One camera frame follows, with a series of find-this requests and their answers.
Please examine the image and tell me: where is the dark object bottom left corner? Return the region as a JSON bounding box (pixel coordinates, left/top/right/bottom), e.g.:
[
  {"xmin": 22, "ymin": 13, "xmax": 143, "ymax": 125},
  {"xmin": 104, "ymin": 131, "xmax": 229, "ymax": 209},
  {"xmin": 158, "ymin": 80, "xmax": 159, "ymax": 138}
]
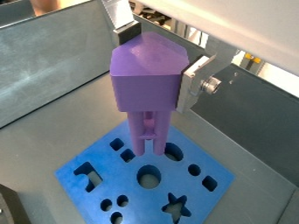
[{"xmin": 0, "ymin": 184, "xmax": 32, "ymax": 224}]

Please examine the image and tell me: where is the purple three prong plug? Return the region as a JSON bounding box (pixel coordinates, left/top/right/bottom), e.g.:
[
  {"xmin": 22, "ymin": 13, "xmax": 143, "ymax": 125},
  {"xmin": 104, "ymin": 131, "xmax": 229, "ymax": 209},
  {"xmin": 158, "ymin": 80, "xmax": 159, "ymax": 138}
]
[{"xmin": 110, "ymin": 32, "xmax": 190, "ymax": 156}]

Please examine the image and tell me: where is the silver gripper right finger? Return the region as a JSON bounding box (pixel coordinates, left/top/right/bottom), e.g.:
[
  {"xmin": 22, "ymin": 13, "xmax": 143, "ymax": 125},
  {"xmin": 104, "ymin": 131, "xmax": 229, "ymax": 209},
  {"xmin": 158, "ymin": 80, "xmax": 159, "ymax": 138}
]
[{"xmin": 177, "ymin": 37, "xmax": 238, "ymax": 113}]

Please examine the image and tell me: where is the grey metal bin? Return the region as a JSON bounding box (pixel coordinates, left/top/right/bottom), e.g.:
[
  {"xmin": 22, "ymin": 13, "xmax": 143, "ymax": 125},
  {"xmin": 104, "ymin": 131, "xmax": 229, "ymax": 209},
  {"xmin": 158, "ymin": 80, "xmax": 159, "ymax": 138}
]
[{"xmin": 0, "ymin": 0, "xmax": 299, "ymax": 224}]

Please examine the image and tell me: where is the blue shape sorter board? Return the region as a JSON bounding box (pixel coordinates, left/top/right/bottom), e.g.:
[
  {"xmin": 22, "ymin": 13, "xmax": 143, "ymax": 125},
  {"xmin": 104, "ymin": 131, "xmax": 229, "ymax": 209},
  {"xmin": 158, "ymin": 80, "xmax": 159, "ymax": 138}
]
[{"xmin": 55, "ymin": 122, "xmax": 234, "ymax": 224}]

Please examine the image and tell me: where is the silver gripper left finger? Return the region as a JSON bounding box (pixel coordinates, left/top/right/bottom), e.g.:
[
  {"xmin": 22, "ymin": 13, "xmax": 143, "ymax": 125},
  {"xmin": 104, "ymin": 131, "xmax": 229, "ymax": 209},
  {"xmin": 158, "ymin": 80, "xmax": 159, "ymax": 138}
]
[{"xmin": 102, "ymin": 0, "xmax": 142, "ymax": 46}]

